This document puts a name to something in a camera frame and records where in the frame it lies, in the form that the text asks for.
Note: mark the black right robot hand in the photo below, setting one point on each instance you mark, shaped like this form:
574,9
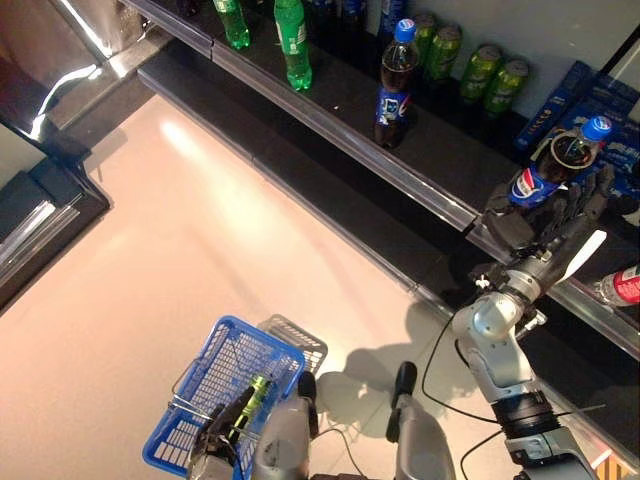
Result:
560,225

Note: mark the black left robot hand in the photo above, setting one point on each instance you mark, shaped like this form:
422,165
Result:
220,435

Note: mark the Pepsi bottle round logo label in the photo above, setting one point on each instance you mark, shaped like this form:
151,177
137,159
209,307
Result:
530,187

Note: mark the blue plastic shopping basket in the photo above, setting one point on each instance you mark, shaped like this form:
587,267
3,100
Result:
220,360

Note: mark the green Sprite bottle yellow cap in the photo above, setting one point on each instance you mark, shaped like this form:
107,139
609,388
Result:
232,25
295,45

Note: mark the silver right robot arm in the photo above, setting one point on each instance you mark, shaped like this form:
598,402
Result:
500,345

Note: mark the grey left robot leg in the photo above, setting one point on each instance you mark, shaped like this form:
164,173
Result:
282,445

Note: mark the grey robot leg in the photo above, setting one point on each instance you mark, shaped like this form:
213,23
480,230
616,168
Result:
425,445
282,445

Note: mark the water bottle red label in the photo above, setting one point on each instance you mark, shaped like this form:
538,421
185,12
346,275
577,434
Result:
625,285

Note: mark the black left robot foot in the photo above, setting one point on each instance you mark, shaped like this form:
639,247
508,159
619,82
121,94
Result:
307,395

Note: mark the black robot foot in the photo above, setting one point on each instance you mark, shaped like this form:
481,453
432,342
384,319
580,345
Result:
307,395
404,385

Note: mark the black shelf upright bar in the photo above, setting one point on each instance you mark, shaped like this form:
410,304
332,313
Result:
622,55

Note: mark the black right robot foot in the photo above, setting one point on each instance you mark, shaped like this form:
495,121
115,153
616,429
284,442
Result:
404,385

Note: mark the grey right robot leg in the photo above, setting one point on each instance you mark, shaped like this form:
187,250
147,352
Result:
425,445

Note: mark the Pepsi bottle square print label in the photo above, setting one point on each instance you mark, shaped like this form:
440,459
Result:
392,105

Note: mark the black shelf base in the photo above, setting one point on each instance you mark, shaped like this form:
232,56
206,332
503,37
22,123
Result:
325,165

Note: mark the low black shelf unit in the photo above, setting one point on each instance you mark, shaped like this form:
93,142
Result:
50,200

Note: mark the reflective metal end panel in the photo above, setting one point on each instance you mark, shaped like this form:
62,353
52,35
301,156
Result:
65,60

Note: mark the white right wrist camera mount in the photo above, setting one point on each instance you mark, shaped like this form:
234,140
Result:
587,252

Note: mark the black shelf board clear rail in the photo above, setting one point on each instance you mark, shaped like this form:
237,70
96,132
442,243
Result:
450,150

